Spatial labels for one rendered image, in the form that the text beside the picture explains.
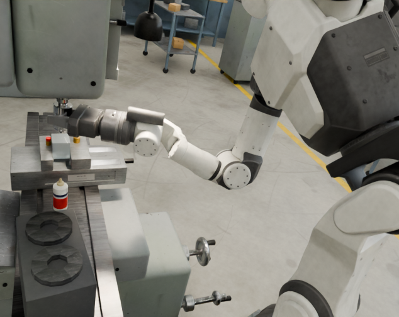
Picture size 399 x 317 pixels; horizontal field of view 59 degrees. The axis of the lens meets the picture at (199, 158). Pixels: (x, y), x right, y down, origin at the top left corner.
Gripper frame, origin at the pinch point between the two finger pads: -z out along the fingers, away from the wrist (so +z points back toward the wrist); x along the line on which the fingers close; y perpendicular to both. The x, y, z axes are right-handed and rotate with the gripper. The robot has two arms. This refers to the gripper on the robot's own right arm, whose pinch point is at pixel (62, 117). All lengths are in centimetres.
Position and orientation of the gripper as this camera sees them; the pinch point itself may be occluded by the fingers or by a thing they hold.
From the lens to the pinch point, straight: 100.6
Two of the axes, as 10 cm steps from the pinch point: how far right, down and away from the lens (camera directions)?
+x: -0.2, 5.1, -8.6
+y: -2.0, 8.4, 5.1
